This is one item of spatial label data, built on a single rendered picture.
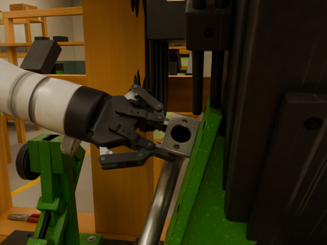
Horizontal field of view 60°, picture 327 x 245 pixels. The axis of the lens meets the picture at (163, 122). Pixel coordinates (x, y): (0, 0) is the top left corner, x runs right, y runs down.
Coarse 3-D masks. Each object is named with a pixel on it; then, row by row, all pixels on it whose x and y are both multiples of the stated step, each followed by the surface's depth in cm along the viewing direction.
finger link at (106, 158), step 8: (128, 152) 36; (136, 152) 36; (104, 160) 36; (112, 160) 36; (120, 160) 36; (128, 160) 36; (136, 160) 36; (104, 168) 37; (112, 168) 37; (120, 168) 38
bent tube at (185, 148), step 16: (176, 128) 38; (192, 128) 37; (176, 144) 36; (192, 144) 36; (176, 160) 41; (160, 176) 45; (176, 176) 45; (160, 192) 45; (160, 208) 44; (144, 224) 44; (160, 224) 43; (144, 240) 42
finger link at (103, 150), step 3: (102, 147) 37; (105, 147) 37; (102, 150) 37; (105, 150) 37; (108, 150) 37; (111, 150) 37; (102, 153) 37; (105, 153) 37; (108, 153) 37; (111, 153) 36; (114, 153) 37; (102, 165) 36; (105, 165) 36; (108, 165) 36; (111, 165) 36; (114, 165) 37
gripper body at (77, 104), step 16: (80, 96) 37; (96, 96) 37; (112, 96) 41; (80, 112) 36; (96, 112) 38; (112, 112) 39; (64, 128) 37; (80, 128) 37; (96, 128) 38; (128, 128) 38; (96, 144) 37; (112, 144) 38
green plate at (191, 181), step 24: (216, 120) 24; (216, 144) 26; (192, 168) 26; (216, 168) 27; (192, 192) 26; (216, 192) 27; (192, 216) 28; (216, 216) 28; (168, 240) 29; (192, 240) 29; (216, 240) 28; (240, 240) 28
